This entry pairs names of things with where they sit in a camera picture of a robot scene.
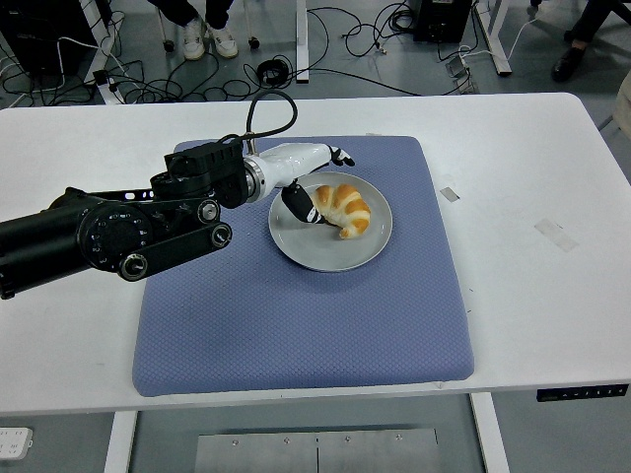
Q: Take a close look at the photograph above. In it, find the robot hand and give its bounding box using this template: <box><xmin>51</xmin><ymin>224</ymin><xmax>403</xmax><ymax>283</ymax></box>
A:
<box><xmin>255</xmin><ymin>142</ymin><xmax>356</xmax><ymax>227</ymax></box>

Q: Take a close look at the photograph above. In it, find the croissant bread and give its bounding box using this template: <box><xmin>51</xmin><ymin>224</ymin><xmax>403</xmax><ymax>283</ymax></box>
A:
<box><xmin>314</xmin><ymin>183</ymin><xmax>372</xmax><ymax>239</ymax></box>

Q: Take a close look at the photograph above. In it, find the grey round plate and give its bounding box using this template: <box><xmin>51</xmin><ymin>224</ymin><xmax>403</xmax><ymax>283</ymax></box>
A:
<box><xmin>268</xmin><ymin>170</ymin><xmax>394</xmax><ymax>274</ymax></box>

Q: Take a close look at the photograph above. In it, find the chair caster leg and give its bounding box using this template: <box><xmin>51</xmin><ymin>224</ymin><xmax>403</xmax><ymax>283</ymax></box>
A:
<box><xmin>243</xmin><ymin>0</ymin><xmax>261</xmax><ymax>50</ymax></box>
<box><xmin>156</xmin><ymin>7</ymin><xmax>175</xmax><ymax>53</ymax></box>

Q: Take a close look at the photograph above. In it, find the white sneaker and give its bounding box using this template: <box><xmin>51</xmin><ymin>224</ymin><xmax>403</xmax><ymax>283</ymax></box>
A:
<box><xmin>181</xmin><ymin>18</ymin><xmax>206</xmax><ymax>61</ymax></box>
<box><xmin>209</xmin><ymin>24</ymin><xmax>240</xmax><ymax>59</ymax></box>

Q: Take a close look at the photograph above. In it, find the person's leg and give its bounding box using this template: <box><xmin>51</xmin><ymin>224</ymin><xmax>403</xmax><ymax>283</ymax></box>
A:
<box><xmin>564</xmin><ymin>0</ymin><xmax>631</xmax><ymax>48</ymax></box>
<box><xmin>204</xmin><ymin>0</ymin><xmax>236</xmax><ymax>32</ymax></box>
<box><xmin>147</xmin><ymin>0</ymin><xmax>198</xmax><ymax>27</ymax></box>

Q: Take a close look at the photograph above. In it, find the blue quilted mat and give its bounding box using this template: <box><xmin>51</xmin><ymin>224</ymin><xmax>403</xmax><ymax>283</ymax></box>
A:
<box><xmin>131</xmin><ymin>135</ymin><xmax>476</xmax><ymax>398</ymax></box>

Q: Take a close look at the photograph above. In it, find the silver foot pedal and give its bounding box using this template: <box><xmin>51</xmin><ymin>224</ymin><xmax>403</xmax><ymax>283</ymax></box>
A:
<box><xmin>446</xmin><ymin>52</ymin><xmax>480</xmax><ymax>96</ymax></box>

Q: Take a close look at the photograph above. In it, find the black equipment box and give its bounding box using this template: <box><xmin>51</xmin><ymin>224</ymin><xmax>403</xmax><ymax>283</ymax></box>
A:
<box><xmin>412</xmin><ymin>0</ymin><xmax>472</xmax><ymax>44</ymax></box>

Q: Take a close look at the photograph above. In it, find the grey tape piece large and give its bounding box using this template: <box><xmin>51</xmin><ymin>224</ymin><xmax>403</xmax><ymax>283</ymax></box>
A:
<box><xmin>533</xmin><ymin>218</ymin><xmax>581</xmax><ymax>254</ymax></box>

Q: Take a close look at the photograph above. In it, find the large black cabinet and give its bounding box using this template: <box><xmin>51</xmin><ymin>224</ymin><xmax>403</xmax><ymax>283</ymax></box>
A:
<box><xmin>0</xmin><ymin>0</ymin><xmax>98</xmax><ymax>78</ymax></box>

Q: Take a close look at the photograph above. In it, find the black shoe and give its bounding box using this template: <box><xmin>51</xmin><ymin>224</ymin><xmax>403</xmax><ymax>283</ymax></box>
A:
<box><xmin>550</xmin><ymin>46</ymin><xmax>589</xmax><ymax>84</ymax></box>

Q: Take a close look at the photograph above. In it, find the white table leg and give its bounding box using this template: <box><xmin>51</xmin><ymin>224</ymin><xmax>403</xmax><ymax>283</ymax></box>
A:
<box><xmin>469</xmin><ymin>392</ymin><xmax>512</xmax><ymax>473</ymax></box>
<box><xmin>103</xmin><ymin>410</ymin><xmax>139</xmax><ymax>473</ymax></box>

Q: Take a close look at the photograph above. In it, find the beige object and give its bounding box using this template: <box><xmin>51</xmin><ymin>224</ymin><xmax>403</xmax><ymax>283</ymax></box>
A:
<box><xmin>598</xmin><ymin>73</ymin><xmax>631</xmax><ymax>134</ymax></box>

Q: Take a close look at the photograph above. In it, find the black table control panel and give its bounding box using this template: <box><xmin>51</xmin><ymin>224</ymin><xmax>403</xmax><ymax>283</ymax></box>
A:
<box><xmin>535</xmin><ymin>383</ymin><xmax>631</xmax><ymax>404</ymax></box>

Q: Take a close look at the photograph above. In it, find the white power strip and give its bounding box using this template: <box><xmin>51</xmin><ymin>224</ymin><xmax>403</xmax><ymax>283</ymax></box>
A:
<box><xmin>0</xmin><ymin>426</ymin><xmax>35</xmax><ymax>459</ymax></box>

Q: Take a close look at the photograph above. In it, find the coiled black cable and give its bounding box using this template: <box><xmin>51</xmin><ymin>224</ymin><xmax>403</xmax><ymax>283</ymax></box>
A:
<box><xmin>255</xmin><ymin>58</ymin><xmax>293</xmax><ymax>89</ymax></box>

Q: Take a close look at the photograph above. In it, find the long black floor cable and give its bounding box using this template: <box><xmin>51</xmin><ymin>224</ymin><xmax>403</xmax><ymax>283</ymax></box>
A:
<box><xmin>294</xmin><ymin>67</ymin><xmax>428</xmax><ymax>98</ymax></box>

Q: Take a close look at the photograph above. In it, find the white desk leg post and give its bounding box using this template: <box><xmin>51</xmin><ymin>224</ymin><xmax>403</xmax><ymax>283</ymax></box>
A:
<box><xmin>295</xmin><ymin>0</ymin><xmax>311</xmax><ymax>84</ymax></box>

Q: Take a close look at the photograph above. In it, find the black cable tangle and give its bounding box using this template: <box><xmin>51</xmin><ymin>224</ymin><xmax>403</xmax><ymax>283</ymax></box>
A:
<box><xmin>0</xmin><ymin>48</ymin><xmax>260</xmax><ymax>107</ymax></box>

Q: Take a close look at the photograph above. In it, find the looped black floor cable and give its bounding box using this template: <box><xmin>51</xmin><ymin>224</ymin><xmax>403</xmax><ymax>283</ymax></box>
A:
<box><xmin>343</xmin><ymin>7</ymin><xmax>413</xmax><ymax>58</ymax></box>

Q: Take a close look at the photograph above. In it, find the white floor cable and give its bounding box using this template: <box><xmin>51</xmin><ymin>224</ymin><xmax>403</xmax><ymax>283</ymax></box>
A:
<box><xmin>457</xmin><ymin>18</ymin><xmax>539</xmax><ymax>59</ymax></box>
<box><xmin>54</xmin><ymin>36</ymin><xmax>132</xmax><ymax>83</ymax></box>

